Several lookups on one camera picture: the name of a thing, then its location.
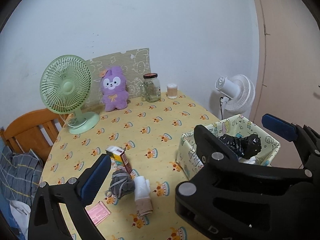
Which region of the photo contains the black plastic bag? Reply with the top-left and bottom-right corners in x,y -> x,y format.
219,134 -> 262,160

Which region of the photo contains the pink tissue pack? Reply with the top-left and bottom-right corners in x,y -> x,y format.
86,202 -> 111,225

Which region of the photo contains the yellow cartoon storage box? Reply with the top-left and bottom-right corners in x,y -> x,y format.
176,114 -> 280,179

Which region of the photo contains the grey drawstring pouch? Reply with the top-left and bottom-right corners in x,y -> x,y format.
105,170 -> 136,199

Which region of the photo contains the white cloth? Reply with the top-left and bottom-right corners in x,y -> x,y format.
134,176 -> 153,216
10,200 -> 31,239

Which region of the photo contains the white cloth on bed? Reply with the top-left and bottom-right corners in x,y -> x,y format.
10,200 -> 31,239

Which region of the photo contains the blue plaid pillow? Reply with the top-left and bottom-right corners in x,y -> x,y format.
1,146 -> 43,206

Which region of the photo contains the white standing fan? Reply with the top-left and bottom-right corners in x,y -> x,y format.
215,74 -> 255,118

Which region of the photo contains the yellow cartoon tablecloth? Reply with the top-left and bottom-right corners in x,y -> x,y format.
42,93 -> 216,239

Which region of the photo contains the wooden bed headboard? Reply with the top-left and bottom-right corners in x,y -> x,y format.
1,109 -> 68,161

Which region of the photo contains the cotton swab container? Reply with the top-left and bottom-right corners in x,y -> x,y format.
167,83 -> 178,99

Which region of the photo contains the glass jar black lid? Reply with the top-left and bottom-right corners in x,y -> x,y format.
140,73 -> 161,102

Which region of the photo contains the green desk fan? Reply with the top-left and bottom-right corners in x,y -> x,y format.
40,55 -> 100,135

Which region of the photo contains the purple plush bunny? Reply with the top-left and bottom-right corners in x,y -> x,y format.
100,66 -> 129,112

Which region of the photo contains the beige cartoon print board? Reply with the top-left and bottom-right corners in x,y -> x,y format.
83,47 -> 153,108

